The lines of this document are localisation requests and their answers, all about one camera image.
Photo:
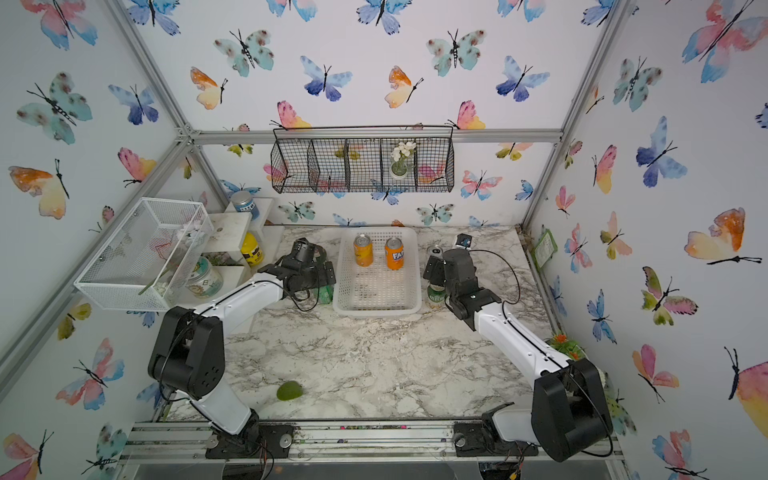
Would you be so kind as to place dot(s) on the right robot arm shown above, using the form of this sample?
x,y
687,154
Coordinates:
x,y
568,411

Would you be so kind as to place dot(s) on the green white beer can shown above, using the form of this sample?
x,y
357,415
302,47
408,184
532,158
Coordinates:
x,y
436,295

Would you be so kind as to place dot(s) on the white mesh wall basket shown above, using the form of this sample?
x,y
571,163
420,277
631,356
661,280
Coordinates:
x,y
148,258

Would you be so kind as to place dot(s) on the white flower vase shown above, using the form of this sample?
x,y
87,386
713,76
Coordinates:
x,y
402,159

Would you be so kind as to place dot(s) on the orange soda can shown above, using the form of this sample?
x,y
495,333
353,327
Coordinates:
x,y
363,250

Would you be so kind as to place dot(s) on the orange Fanta can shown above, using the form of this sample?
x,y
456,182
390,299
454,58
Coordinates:
x,y
394,250

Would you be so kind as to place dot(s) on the blue tin can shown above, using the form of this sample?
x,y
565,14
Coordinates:
x,y
243,202

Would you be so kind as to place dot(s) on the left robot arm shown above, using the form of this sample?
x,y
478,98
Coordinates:
x,y
189,351

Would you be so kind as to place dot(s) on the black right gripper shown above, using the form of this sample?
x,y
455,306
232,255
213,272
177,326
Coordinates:
x,y
438,266

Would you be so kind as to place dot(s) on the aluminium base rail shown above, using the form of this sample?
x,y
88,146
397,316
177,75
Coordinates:
x,y
326,441

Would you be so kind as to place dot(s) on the black wire wall basket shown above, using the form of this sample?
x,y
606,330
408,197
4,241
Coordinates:
x,y
356,159

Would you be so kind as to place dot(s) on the green framed card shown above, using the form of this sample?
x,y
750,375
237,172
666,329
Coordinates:
x,y
545,249

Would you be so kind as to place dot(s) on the green soda can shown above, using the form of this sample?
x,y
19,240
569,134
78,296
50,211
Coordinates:
x,y
325,294

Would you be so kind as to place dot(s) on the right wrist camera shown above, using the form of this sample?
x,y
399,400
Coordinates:
x,y
464,241

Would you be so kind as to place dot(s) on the cream bubble plant pot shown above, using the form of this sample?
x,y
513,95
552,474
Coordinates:
x,y
205,281

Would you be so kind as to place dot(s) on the green lime fruit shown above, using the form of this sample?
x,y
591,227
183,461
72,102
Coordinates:
x,y
289,390

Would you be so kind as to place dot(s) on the white stepped shelf unit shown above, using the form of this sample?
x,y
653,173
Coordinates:
x,y
231,228

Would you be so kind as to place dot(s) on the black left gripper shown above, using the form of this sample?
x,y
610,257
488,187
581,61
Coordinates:
x,y
322,277

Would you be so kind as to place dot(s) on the white plastic basket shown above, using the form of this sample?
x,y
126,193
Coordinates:
x,y
377,291

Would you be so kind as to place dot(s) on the potted flower plant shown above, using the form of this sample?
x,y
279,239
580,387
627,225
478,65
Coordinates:
x,y
569,347

